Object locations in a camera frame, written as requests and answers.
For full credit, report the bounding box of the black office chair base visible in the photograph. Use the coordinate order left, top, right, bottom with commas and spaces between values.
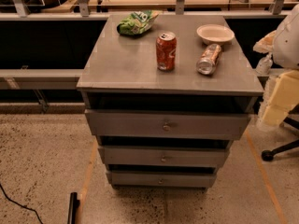
261, 117, 299, 161

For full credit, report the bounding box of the black floor cable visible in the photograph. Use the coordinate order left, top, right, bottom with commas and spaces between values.
0, 183, 45, 224

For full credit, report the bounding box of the grey drawer cabinet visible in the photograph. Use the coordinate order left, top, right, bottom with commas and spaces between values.
76, 14, 264, 190

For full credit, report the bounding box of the green rice chip bag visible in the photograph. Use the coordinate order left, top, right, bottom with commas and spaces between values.
117, 10, 160, 35

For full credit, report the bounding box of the grey drawer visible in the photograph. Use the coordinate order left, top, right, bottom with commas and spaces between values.
85, 109, 249, 140
106, 171, 216, 188
99, 146, 229, 168

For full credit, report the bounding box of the bottom grey drawer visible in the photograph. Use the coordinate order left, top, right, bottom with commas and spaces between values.
106, 171, 216, 188

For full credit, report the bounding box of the metal railing frame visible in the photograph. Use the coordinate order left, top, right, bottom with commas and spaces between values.
0, 0, 299, 21

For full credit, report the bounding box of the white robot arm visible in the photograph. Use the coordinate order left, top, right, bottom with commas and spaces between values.
253, 5, 299, 131

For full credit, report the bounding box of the clear sanitizer bottle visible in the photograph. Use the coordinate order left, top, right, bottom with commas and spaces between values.
256, 53, 273, 75

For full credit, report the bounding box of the black object on floor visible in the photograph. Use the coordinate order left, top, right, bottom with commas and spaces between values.
67, 192, 79, 224

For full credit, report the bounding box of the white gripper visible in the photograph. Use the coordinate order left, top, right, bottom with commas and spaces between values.
253, 31, 299, 132

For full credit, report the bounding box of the white bowl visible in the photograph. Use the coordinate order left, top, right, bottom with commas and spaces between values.
196, 24, 235, 45

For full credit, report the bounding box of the middle grey drawer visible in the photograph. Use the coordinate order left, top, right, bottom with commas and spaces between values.
99, 146, 229, 168

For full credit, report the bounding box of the red coke can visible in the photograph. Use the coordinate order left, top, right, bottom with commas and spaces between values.
156, 32, 177, 72

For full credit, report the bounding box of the silver can lying down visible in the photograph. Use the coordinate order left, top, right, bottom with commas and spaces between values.
196, 44, 222, 75

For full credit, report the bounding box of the top grey drawer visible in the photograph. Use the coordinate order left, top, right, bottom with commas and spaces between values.
85, 109, 249, 140

